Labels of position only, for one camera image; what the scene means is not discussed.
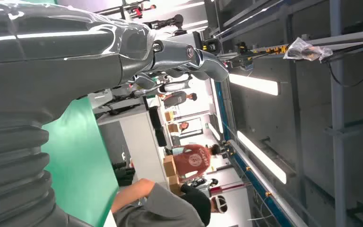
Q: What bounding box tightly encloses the black hanging cable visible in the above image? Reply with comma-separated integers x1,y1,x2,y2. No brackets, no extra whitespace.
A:
325,59,363,88

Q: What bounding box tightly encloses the black overhead camera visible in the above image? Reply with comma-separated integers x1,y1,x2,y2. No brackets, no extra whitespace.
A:
201,38,222,54

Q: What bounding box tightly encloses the grey metal frame post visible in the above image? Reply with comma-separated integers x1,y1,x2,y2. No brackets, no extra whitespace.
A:
329,0,347,227

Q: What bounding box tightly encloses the green topped table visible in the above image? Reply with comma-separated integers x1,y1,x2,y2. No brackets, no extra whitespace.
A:
41,97,120,227

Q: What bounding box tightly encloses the long ceiling light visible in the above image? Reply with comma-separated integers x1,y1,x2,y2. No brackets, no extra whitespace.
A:
228,73,279,96
237,131,287,185
207,122,222,142

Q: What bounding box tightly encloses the black monitor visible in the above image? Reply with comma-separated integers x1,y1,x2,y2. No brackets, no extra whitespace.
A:
148,105,163,131
154,128,168,148

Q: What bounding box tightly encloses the white VR headset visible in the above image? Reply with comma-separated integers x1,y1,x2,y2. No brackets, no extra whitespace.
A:
214,194,229,215

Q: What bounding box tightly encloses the blue ceiling beam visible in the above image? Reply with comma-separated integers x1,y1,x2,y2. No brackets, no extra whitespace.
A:
214,80,295,227

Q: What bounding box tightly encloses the clear plastic bag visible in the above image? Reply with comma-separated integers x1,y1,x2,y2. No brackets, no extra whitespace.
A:
283,37,334,62

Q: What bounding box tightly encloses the white partition cabinet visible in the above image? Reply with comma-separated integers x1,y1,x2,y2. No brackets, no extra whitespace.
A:
96,105,170,189

